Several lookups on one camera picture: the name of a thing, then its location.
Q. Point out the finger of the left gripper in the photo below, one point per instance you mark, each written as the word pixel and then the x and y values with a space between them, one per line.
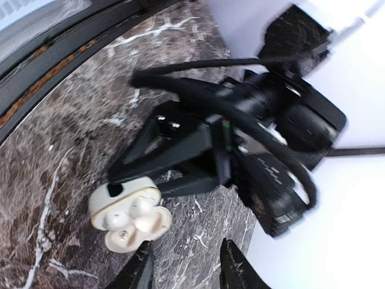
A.
pixel 169 137
pixel 186 183

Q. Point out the beige earbud charging case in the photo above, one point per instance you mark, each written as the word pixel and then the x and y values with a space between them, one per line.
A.
pixel 129 213

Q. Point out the black front table rail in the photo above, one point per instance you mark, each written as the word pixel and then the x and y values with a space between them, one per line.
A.
pixel 29 74

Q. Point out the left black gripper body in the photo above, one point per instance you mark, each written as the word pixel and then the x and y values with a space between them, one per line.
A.
pixel 272 183

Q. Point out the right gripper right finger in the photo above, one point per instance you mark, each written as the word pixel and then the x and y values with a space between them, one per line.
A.
pixel 236 272

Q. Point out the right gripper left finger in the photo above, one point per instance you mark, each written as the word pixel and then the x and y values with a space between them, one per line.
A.
pixel 138 273

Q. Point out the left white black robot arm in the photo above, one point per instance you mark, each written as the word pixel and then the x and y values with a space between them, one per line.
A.
pixel 286 105

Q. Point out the white stem earbud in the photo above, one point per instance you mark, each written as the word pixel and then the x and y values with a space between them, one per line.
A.
pixel 115 220
pixel 140 207

